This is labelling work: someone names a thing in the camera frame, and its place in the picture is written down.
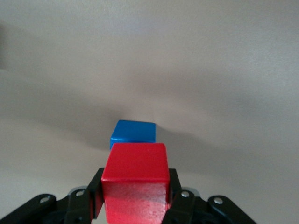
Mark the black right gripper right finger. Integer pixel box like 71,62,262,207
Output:
163,168,257,224

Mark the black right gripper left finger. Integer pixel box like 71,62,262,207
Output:
0,167,105,224

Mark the red wooden cube block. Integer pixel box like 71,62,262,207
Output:
100,142,170,224

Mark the blue wooden cube block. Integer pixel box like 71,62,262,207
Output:
109,119,157,150

